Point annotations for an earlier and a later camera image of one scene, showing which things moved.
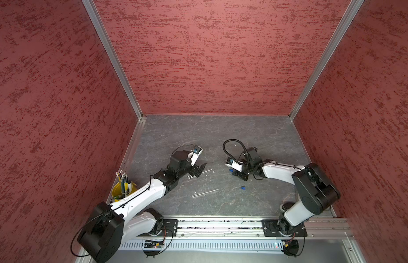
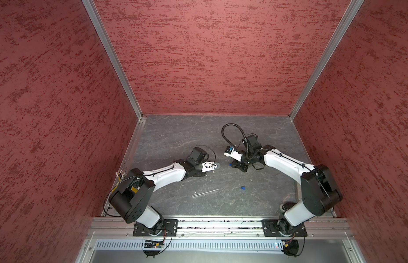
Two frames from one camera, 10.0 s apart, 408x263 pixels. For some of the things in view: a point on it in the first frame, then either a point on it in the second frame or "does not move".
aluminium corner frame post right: x=353 y=7 does not move
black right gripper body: x=246 y=171 -> x=246 y=160
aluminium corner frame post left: x=113 y=56 does not move
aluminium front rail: x=247 y=227 does not move
